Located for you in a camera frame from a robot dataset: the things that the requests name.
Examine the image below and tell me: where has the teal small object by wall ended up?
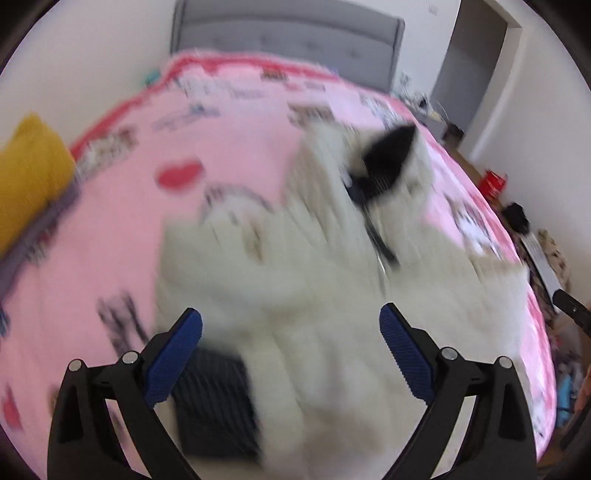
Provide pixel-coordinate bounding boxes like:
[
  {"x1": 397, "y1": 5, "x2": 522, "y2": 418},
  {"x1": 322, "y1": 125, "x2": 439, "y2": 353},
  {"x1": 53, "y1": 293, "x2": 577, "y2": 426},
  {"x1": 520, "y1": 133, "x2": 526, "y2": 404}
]
[{"x1": 144, "y1": 70, "x2": 160, "y2": 87}]

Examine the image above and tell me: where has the grey folded garment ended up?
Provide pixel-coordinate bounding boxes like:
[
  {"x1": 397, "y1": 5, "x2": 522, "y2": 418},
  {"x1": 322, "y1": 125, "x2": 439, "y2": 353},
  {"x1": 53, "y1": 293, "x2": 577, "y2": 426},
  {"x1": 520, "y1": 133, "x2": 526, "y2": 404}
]
[{"x1": 1, "y1": 179, "x2": 80, "y2": 300}]

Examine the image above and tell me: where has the black bag on floor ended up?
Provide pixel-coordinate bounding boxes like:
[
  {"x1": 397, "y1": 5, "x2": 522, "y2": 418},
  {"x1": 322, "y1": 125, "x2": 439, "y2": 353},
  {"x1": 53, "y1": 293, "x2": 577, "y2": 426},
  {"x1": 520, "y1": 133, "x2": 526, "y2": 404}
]
[{"x1": 501, "y1": 203, "x2": 530, "y2": 235}]

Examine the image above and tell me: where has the grey upholstered headboard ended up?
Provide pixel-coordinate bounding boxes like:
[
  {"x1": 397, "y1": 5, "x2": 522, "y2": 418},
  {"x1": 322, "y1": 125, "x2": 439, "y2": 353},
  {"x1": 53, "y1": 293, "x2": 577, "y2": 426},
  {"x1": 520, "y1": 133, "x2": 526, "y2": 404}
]
[{"x1": 170, "y1": 0, "x2": 406, "y2": 93}]

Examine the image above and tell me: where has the white quilted padded jacket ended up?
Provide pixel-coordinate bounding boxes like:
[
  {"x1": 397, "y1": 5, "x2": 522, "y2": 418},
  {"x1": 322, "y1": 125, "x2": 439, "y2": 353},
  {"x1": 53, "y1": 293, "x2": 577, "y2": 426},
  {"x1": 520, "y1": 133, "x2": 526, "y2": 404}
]
[{"x1": 156, "y1": 123, "x2": 528, "y2": 479}]

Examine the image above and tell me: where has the yellow folded garment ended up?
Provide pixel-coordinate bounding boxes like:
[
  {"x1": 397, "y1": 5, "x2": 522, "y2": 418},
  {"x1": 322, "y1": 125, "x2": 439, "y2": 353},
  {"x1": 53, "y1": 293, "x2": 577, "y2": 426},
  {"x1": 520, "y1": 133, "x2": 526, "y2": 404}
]
[{"x1": 1, "y1": 113, "x2": 76, "y2": 253}]

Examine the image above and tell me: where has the red bag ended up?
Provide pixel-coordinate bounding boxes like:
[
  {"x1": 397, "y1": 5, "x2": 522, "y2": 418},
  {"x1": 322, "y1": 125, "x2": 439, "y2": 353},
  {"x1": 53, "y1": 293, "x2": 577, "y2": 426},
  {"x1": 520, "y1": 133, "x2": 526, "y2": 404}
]
[{"x1": 478, "y1": 170, "x2": 508, "y2": 201}]

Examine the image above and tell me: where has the pink cartoon print blanket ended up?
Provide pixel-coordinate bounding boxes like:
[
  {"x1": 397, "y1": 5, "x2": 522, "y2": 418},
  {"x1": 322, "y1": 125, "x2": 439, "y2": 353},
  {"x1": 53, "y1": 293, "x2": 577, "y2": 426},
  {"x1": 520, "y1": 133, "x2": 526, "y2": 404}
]
[{"x1": 1, "y1": 51, "x2": 556, "y2": 475}]

